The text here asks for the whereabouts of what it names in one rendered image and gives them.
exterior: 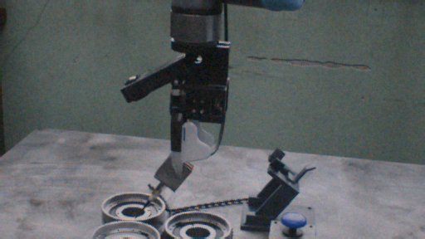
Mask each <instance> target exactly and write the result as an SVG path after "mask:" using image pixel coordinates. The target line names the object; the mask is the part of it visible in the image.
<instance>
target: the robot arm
mask: <svg viewBox="0 0 425 239"><path fill-rule="evenodd" d="M304 1H305V0H171V10H170V36H171V37H172V39H171V49H172V50H173V51H176V52H180V53H184V54H182V55H180V56H177V57H176V58H173V59H172V60H170V61H167V62H165V63H164V64H163V65H161V66H158V67H156V68H155V69H152V70H151V71H149V72H145V73H144V74H143V75H137V76H132V77H130V79H129V80H127V81H126V82H125V83H124V84H125V85H124V86H123V87H122V88H121V90H120V92H121V93H122V94H123V96H124V98H125V100H126V101H127V103H130V102H131V101H138V100H141V99H143V98H144V97H146V96H147V95H148V94H149V93H151V92H152V91H154V90H157V89H159V88H160V87H163V86H165V85H167V84H168V83H170V84H171V86H172V87H171V91H170V116H171V120H170V150H171V158H172V163H173V169H174V171H175V173H176V174H177V176H178V177H180V178H181V177H182V176H183V163H187V162H195V161H198V160H203V159H208V158H209V156H210V154H211V147H212V146H213V144H214V138H213V136H212V135H211V134H210V133H207V132H206V131H204V130H203V129H202V126H201V123H217V124H223V120H224V115H225V113H226V110H227V102H228V90H229V78H227V76H228V63H229V54H230V51H231V42H223V41H219V40H220V39H221V36H222V12H223V4H224V3H225V4H234V5H240V6H245V7H260V8H266V9H268V10H270V11H272V12H281V11H286V12H294V11H296V10H298V9H299V8H300V7H302V5H303V2H304ZM198 55H200V56H201V57H202V58H200V59H199V58H198ZM188 120H189V123H188Z"/></svg>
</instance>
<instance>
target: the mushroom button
mask: <svg viewBox="0 0 425 239"><path fill-rule="evenodd" d="M281 223H282V224H283V225H284V226H285V227H289V232H293V233H295V232H296V230H297V228H302V227H305V226H306V217H305V216H303V215H302V214H300V213H298V212H286V213H285V214H283V215H282V216H281Z"/></svg>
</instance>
